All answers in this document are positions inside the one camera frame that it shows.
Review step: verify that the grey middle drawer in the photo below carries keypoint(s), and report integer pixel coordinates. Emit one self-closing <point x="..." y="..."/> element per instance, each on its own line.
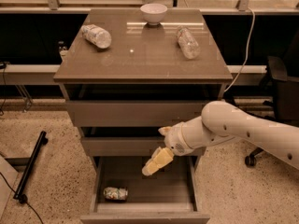
<point x="121" y="141"/>

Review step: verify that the grey bottom drawer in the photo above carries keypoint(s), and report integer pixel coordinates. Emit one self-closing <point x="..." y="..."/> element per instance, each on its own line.
<point x="167" y="197"/>

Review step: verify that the grey drawer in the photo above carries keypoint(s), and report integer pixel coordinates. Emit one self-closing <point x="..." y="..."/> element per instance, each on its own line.
<point x="121" y="141"/>
<point x="167" y="197"/>
<point x="132" y="113"/>

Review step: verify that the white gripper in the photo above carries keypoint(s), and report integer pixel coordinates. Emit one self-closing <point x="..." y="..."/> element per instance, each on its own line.
<point x="174" y="139"/>

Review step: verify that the grey top drawer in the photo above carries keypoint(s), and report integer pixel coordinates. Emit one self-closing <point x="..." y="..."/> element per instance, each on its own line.
<point x="132" y="113"/>

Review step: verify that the right clear plastic bottle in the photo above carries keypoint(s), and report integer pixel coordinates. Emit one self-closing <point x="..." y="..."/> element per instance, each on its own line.
<point x="187" y="43"/>

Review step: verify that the black bar stand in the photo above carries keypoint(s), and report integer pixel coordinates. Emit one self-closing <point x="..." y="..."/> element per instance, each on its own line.
<point x="42" y="140"/>

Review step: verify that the left clear plastic bottle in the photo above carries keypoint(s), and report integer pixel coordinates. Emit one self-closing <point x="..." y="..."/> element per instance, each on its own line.
<point x="100" y="37"/>

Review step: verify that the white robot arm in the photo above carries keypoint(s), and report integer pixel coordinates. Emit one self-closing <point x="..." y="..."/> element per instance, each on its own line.
<point x="218" y="123"/>

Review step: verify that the grey drawer cabinet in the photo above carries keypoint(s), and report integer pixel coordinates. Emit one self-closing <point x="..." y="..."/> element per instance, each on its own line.
<point x="144" y="62"/>

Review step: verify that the white bowl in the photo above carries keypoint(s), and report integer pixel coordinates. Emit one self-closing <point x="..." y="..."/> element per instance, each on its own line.
<point x="154" y="13"/>

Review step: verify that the clear plastic bottle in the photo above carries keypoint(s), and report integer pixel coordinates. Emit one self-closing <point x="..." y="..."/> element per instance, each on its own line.
<point x="100" y="37"/>
<point x="187" y="43"/>

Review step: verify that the black office chair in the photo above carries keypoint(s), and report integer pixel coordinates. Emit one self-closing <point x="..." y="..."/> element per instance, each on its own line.
<point x="280" y="97"/>

